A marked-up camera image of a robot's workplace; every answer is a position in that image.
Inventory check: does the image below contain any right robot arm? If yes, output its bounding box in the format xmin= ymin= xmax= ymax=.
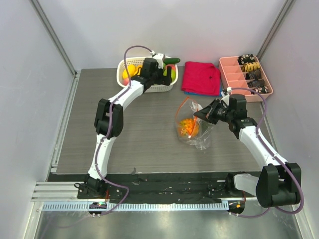
xmin=194 ymin=94 xmax=304 ymax=208

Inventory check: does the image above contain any red folded cloth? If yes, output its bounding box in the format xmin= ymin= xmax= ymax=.
xmin=181 ymin=61 xmax=221 ymax=94

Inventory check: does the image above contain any black pink sock roll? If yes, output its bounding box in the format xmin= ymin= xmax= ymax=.
xmin=252 ymin=86 xmax=269 ymax=95

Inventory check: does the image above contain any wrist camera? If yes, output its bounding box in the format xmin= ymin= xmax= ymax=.
xmin=221 ymin=87 xmax=232 ymax=106
xmin=150 ymin=51 xmax=165 ymax=69

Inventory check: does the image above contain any green cucumber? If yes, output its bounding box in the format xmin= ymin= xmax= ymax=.
xmin=163 ymin=57 xmax=180 ymax=65

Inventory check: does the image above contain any clear zip top bag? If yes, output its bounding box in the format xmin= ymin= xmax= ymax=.
xmin=175 ymin=97 xmax=213 ymax=150

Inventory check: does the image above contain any green pear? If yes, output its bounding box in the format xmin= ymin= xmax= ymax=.
xmin=170 ymin=69 xmax=176 ymax=82

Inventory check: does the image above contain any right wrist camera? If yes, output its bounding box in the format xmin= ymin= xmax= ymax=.
xmin=221 ymin=87 xmax=232 ymax=106

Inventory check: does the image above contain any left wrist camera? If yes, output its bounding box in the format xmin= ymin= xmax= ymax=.
xmin=150 ymin=51 xmax=165 ymax=69

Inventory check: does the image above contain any white plastic basket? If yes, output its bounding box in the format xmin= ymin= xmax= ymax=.
xmin=116 ymin=56 xmax=178 ymax=93

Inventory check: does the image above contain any dark floral sock roll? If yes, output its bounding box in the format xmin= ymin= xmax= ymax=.
xmin=237 ymin=54 xmax=256 ymax=65

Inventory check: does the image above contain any yellow mango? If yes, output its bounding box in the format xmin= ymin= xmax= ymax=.
xmin=122 ymin=64 xmax=136 ymax=79

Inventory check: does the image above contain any yellow striped sock roll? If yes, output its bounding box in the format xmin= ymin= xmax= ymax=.
xmin=241 ymin=62 xmax=261 ymax=72

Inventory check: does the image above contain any pink divided tray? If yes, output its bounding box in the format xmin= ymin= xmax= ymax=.
xmin=219 ymin=56 xmax=273 ymax=99

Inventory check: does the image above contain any red peach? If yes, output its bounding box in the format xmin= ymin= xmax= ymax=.
xmin=166 ymin=64 xmax=176 ymax=71

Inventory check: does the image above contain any dark brown sock roll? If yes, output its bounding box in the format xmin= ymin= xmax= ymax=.
xmin=245 ymin=69 xmax=262 ymax=80

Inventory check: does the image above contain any white slotted cable duct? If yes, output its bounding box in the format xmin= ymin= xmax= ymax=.
xmin=42 ymin=201 xmax=229 ymax=212

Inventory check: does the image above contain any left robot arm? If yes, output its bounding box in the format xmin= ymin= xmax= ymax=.
xmin=79 ymin=53 xmax=171 ymax=199

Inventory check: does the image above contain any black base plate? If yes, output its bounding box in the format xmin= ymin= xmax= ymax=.
xmin=48 ymin=172 xmax=252 ymax=204

